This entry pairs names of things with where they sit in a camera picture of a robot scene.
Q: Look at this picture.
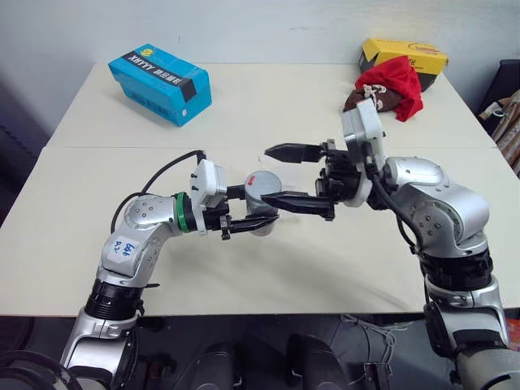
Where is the black looped cable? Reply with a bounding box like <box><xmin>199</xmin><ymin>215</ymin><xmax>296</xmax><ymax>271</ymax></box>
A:
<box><xmin>0</xmin><ymin>349</ymin><xmax>85</xmax><ymax>390</ymax></box>

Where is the dark furniture panel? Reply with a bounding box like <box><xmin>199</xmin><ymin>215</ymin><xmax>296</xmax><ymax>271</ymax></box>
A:
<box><xmin>0</xmin><ymin>72</ymin><xmax>56</xmax><ymax>231</ymax></box>

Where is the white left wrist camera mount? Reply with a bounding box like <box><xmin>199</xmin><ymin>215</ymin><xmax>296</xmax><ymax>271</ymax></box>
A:
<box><xmin>188</xmin><ymin>159</ymin><xmax>228</xmax><ymax>236</ymax></box>

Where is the small grey round container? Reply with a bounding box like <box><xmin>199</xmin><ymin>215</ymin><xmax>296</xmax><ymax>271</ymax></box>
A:
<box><xmin>245</xmin><ymin>194</ymin><xmax>281</xmax><ymax>238</ymax></box>

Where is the black chair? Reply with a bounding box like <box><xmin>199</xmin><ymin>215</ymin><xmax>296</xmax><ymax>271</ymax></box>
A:
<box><xmin>474</xmin><ymin>58</ymin><xmax>520</xmax><ymax>119</ymax></box>

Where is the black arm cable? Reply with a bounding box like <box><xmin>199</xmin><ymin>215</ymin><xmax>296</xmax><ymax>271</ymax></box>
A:
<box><xmin>110</xmin><ymin>149</ymin><xmax>206</xmax><ymax>237</ymax></box>
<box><xmin>362</xmin><ymin>153</ymin><xmax>424</xmax><ymax>255</ymax></box>

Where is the brown drawstring pouch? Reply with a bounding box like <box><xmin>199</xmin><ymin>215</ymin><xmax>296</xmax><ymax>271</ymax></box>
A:
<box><xmin>342</xmin><ymin>83</ymin><xmax>402</xmax><ymax>115</ymax></box>

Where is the red cloth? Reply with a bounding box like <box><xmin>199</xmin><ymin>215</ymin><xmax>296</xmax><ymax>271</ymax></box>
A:
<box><xmin>354</xmin><ymin>55</ymin><xmax>424</xmax><ymax>123</ymax></box>

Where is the yellow black cardboard box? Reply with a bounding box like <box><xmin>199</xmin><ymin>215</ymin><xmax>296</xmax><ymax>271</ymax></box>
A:
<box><xmin>357</xmin><ymin>37</ymin><xmax>450</xmax><ymax>93</ymax></box>

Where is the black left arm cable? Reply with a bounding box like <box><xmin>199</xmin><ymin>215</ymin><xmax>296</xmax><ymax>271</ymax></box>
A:
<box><xmin>110</xmin><ymin>149</ymin><xmax>206</xmax><ymax>237</ymax></box>

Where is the blue cardboard box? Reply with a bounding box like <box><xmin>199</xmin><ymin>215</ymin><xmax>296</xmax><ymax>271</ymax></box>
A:
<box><xmin>107</xmin><ymin>41</ymin><xmax>214</xmax><ymax>129</ymax></box>

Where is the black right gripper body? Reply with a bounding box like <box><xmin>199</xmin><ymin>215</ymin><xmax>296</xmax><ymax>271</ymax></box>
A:
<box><xmin>314</xmin><ymin>138</ymin><xmax>365</xmax><ymax>210</ymax></box>

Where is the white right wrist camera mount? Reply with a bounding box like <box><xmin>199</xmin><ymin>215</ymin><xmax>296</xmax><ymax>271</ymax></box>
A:
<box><xmin>340</xmin><ymin>98</ymin><xmax>386</xmax><ymax>210</ymax></box>

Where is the grey jar lid red sticker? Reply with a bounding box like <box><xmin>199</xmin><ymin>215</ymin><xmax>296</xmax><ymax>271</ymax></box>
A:
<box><xmin>243</xmin><ymin>170</ymin><xmax>284</xmax><ymax>202</ymax></box>

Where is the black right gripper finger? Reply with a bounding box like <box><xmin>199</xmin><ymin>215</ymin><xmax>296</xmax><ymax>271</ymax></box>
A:
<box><xmin>263</xmin><ymin>142</ymin><xmax>327</xmax><ymax>165</ymax></box>
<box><xmin>259</xmin><ymin>192</ymin><xmax>337</xmax><ymax>223</ymax></box>

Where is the dark rounded shape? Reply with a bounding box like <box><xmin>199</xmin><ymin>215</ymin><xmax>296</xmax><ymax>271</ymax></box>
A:
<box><xmin>190</xmin><ymin>340</ymin><xmax>247</xmax><ymax>390</ymax></box>
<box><xmin>285</xmin><ymin>333</ymin><xmax>351</xmax><ymax>390</ymax></box>

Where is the white cable under table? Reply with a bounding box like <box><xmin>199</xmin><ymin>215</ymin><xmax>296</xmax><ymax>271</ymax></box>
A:
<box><xmin>340</xmin><ymin>313</ymin><xmax>401</xmax><ymax>369</ymax></box>

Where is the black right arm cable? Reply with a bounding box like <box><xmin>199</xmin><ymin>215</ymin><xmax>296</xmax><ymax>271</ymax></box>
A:
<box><xmin>362</xmin><ymin>153</ymin><xmax>424</xmax><ymax>255</ymax></box>

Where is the brown paper bags pile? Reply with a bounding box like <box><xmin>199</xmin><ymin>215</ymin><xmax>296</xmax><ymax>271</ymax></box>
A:
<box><xmin>477</xmin><ymin>88</ymin><xmax>520</xmax><ymax>176</ymax></box>

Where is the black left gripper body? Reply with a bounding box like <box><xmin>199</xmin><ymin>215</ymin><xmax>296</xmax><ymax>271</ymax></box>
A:
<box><xmin>201</xmin><ymin>184</ymin><xmax>234</xmax><ymax>242</ymax></box>

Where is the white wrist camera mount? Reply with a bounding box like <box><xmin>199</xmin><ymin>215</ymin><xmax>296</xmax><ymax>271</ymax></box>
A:
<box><xmin>340</xmin><ymin>98</ymin><xmax>386</xmax><ymax>210</ymax></box>
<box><xmin>188</xmin><ymin>159</ymin><xmax>228</xmax><ymax>236</ymax></box>

